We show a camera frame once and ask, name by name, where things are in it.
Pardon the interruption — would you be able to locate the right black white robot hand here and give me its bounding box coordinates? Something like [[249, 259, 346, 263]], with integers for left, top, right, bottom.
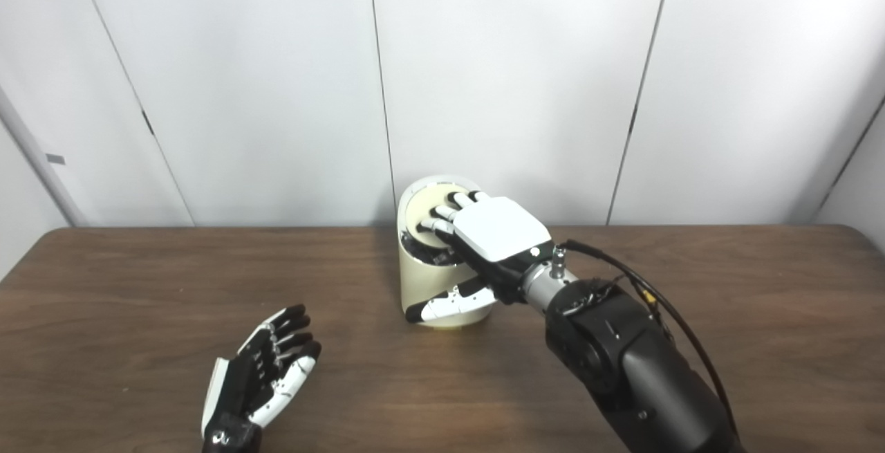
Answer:
[[405, 191, 557, 324]]

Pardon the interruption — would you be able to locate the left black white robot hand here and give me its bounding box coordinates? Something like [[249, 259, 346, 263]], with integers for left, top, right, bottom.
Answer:
[[201, 304, 322, 453]]

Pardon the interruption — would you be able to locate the round cream bin lid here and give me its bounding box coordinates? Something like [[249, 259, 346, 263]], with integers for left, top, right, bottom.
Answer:
[[404, 187, 478, 246]]

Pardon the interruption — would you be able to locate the cream-colored trash bin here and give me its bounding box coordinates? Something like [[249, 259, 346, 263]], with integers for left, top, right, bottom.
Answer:
[[397, 175, 497, 329]]

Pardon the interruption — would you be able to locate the black bin liner bag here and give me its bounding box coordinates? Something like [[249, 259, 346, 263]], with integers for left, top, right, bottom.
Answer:
[[404, 232, 471, 267]]

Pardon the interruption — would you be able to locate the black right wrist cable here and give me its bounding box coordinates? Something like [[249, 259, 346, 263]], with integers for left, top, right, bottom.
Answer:
[[559, 239, 739, 440]]

